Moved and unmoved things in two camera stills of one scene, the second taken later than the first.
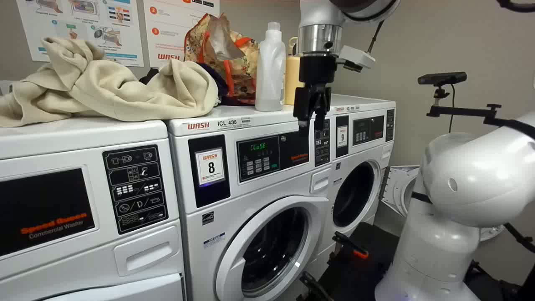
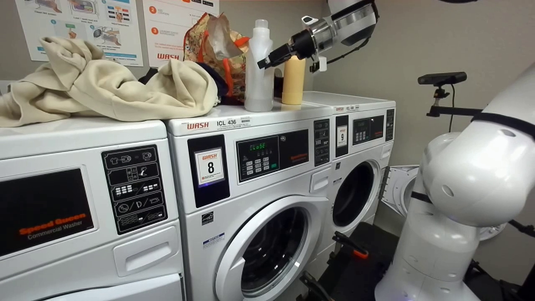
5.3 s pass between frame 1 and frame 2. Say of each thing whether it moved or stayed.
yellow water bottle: stayed
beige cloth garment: stayed
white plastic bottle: moved
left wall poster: stayed
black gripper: moved
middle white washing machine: stayed
